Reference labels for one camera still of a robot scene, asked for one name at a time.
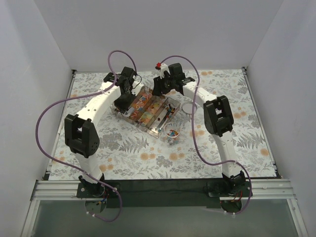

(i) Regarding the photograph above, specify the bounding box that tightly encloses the floral table mat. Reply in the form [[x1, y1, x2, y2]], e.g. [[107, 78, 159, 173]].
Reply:
[[48, 69, 277, 180]]

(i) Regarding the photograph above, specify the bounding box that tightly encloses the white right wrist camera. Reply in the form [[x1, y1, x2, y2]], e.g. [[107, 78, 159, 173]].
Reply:
[[155, 63, 170, 79]]

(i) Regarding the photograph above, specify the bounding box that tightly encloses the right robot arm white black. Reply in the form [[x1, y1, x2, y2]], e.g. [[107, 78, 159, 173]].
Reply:
[[153, 63, 246, 196]]

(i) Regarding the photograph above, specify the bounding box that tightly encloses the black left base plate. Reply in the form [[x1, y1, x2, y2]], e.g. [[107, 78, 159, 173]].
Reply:
[[76, 182, 120, 208]]

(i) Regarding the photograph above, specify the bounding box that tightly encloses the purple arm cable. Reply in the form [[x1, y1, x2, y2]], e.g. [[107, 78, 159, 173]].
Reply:
[[160, 55, 253, 215], [36, 50, 143, 223]]

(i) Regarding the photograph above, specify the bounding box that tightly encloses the clear glass jar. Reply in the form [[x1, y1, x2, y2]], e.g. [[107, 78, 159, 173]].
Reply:
[[163, 122, 181, 145]]

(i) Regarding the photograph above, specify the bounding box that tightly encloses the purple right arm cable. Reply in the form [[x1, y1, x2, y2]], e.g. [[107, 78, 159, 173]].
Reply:
[[160, 55, 253, 215]]

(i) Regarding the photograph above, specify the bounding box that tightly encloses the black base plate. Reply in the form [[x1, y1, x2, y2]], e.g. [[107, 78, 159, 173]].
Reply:
[[204, 180, 253, 215], [76, 182, 120, 208]]

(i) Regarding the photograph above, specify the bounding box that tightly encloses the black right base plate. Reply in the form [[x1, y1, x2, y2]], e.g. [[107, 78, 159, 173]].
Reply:
[[204, 180, 253, 215]]

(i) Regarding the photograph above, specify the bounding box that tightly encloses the clear compartment candy box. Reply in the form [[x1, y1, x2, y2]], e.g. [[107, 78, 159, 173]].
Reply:
[[111, 86, 181, 138]]

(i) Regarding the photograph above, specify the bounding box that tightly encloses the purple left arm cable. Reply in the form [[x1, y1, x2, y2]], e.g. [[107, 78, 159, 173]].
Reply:
[[36, 50, 143, 223]]

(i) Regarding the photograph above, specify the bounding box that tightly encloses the round metal jar lid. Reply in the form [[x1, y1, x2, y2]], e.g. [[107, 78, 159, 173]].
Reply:
[[182, 101, 197, 115]]

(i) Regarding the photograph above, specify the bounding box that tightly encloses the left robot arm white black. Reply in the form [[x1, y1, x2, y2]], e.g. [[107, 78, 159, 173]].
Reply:
[[64, 67, 138, 198]]

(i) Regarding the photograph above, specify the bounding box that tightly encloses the aluminium frame rail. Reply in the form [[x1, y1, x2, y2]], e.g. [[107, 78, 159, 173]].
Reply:
[[21, 178, 308, 237]]

